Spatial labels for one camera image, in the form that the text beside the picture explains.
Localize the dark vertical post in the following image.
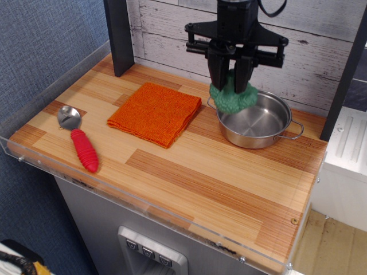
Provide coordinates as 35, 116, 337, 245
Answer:
103, 0, 135, 77
319, 7, 366, 142

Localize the stainless steel pot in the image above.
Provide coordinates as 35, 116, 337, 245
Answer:
207, 91, 304, 149

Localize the orange folded cloth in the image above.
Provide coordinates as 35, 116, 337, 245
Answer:
107, 82, 202, 148

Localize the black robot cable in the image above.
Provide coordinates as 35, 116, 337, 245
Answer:
256, 0, 288, 18

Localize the right dark vertical post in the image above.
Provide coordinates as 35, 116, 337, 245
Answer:
319, 7, 366, 142

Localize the grey toy fridge cabinet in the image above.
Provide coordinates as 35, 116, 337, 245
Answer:
56, 178, 261, 274

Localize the white toy sink unit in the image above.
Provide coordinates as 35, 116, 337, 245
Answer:
311, 107, 366, 231

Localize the green toy broccoli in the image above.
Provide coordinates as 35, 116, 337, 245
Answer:
209, 69, 258, 114

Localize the red handled ice cream scoop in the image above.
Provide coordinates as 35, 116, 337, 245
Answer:
57, 105, 99, 173

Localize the silver dispenser button panel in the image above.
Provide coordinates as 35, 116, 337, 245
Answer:
118, 226, 189, 274

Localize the left dark vertical post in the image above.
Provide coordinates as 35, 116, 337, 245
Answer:
103, 0, 135, 77

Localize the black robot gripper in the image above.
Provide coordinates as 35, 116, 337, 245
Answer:
185, 1, 288, 93

